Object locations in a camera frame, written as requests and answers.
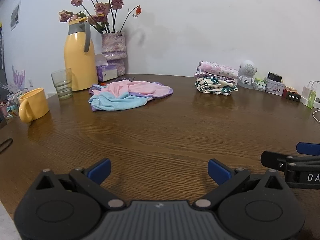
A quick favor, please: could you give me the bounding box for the green and white box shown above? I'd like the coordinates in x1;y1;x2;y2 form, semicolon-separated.
253;78;267;92

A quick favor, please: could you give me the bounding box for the knitted lilac vase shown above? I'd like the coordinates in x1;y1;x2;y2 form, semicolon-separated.
101;32;126;76

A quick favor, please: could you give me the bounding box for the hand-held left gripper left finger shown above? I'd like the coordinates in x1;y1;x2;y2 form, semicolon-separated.
34;158;126;210

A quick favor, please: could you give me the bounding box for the purple artificial plant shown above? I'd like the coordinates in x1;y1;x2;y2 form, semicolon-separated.
12;65;26;90

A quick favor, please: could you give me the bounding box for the purple tissue pack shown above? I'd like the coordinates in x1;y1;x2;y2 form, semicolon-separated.
95;54;118;82

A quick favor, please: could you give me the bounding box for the white green floral folded cloth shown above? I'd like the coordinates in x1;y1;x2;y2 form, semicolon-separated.
196;76;238;96

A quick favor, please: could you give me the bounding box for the lilac scalloped folded cloth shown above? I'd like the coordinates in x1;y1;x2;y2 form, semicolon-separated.
194;70;238;83

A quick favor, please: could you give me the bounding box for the white cable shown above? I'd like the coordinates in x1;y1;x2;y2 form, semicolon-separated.
309;80;320;125

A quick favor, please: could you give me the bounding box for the dark red box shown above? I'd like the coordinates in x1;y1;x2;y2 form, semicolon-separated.
283;90;302;102

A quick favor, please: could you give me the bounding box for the grey tin box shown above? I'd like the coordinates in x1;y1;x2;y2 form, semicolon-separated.
264;77;285;96

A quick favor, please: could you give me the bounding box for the white power strip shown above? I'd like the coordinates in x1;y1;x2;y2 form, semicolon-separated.
300;94;320;107

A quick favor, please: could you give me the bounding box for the yellow thermos jug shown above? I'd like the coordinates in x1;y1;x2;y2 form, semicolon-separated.
64;17;96;91

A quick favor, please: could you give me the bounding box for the pink floral folded cloth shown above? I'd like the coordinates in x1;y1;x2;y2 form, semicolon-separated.
199;60;239;79

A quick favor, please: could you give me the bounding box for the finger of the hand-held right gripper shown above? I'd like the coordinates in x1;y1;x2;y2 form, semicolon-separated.
296;142;320;155
260;151;320;173

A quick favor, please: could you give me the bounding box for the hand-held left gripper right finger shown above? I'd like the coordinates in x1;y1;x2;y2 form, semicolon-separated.
193;158;288;210

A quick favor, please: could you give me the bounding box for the yellow mug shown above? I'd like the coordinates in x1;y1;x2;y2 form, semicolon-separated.
18;88;50;123

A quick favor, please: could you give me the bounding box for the clear drinking glass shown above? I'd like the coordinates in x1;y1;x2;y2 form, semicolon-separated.
51;68;73;100

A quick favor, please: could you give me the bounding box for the black charger block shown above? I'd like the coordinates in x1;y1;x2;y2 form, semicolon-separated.
267;72;283;82

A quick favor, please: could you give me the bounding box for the dried rose bouquet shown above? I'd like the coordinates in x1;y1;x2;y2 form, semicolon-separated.
59;0;142;35

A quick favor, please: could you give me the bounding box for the colourful stationery holder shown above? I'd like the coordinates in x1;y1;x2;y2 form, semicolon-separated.
0;84;29;120

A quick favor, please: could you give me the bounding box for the white robot speaker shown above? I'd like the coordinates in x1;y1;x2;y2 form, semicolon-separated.
237;60;258;89

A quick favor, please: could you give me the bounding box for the green spray bottle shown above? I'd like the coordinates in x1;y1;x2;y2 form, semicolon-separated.
307;89;316;109

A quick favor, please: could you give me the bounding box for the pink and blue garment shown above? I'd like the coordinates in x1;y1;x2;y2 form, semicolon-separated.
88;81;174;112

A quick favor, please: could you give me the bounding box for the wall picture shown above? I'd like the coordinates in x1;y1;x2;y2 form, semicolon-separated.
10;2;21;31

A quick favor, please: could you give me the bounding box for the black hair tie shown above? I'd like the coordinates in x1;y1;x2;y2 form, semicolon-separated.
0;138;14;155

